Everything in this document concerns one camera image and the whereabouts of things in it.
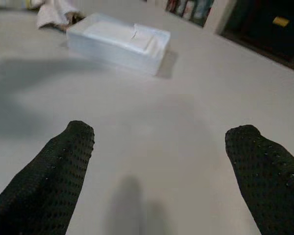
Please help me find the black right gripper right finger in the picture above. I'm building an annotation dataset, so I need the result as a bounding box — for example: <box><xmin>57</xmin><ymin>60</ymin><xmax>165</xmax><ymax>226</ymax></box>
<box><xmin>225</xmin><ymin>124</ymin><xmax>294</xmax><ymax>235</ymax></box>

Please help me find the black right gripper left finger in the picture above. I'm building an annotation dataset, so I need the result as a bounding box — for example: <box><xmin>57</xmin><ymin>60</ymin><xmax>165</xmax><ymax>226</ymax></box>
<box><xmin>0</xmin><ymin>120</ymin><xmax>95</xmax><ymax>235</ymax></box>

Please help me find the white blue tissue pack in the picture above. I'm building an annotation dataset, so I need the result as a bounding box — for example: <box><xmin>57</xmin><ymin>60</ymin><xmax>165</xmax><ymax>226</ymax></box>
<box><xmin>66</xmin><ymin>12</ymin><xmax>172</xmax><ymax>76</ymax></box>

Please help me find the dark cabinet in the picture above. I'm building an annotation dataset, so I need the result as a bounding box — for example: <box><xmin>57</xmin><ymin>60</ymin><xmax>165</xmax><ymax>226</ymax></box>
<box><xmin>220</xmin><ymin>0</ymin><xmax>294</xmax><ymax>69</ymax></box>

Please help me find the yellow tag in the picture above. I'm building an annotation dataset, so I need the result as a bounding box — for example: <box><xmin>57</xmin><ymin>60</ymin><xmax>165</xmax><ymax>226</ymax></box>
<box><xmin>272</xmin><ymin>16</ymin><xmax>290</xmax><ymax>27</ymax></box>

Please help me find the white crumpled cloth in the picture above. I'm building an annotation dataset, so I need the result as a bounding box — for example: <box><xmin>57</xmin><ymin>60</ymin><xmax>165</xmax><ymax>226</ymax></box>
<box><xmin>36</xmin><ymin>0</ymin><xmax>86</xmax><ymax>32</ymax></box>

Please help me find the shelf with colourful items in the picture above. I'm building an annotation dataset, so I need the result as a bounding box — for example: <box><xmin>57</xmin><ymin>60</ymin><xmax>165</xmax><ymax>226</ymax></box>
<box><xmin>165</xmin><ymin>0</ymin><xmax>215</xmax><ymax>27</ymax></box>

